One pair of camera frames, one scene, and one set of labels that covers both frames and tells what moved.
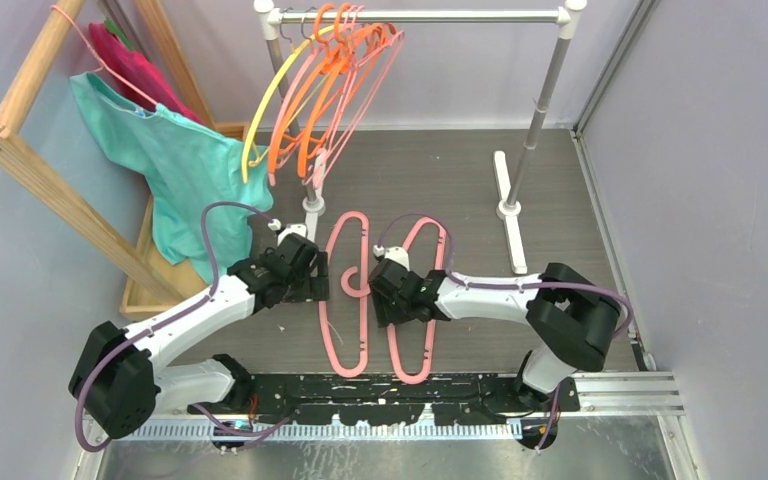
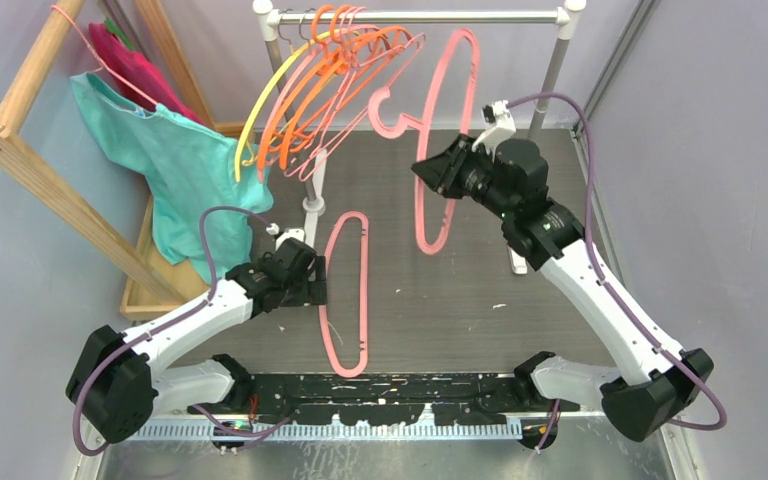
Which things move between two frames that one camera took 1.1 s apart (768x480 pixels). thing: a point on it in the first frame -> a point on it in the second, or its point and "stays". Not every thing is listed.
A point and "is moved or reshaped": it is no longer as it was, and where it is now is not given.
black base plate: x=394 y=399 stays
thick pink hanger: x=390 y=329 -> x=410 y=123
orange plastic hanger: x=335 y=58 is moved or reshaped
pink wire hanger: x=387 y=34 is moved or reshaped
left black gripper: x=314 y=288 stays
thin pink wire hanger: x=103 y=67 stays
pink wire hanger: x=394 y=34 is moved or reshaped
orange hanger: x=345 y=57 is moved or reshaped
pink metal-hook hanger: x=293 y=88 -> x=331 y=64
